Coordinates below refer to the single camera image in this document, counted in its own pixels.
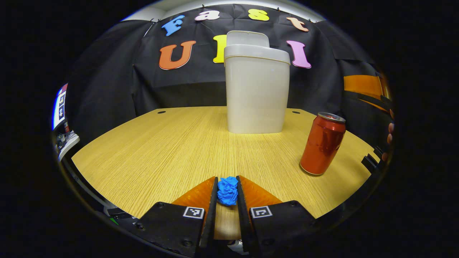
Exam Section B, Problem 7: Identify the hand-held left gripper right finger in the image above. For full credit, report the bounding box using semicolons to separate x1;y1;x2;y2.
236;175;318;255

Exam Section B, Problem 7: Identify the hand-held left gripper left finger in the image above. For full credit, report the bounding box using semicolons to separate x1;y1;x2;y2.
134;176;218;257

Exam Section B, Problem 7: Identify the red pop can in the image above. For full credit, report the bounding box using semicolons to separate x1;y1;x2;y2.
300;112;347;176

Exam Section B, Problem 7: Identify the blue paper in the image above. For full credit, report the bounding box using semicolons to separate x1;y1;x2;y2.
217;176;239;206

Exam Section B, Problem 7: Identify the white desktop garbage bin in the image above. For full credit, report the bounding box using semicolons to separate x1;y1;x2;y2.
224;30;291;134

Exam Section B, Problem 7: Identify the white side table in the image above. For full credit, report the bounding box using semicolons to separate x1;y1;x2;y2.
57;131;80;162

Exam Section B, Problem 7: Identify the black backdrop cloth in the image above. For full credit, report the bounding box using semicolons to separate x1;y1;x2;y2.
66;4;388;144

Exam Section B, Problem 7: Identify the computer monitor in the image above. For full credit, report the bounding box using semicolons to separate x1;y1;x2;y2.
53;83;68;130

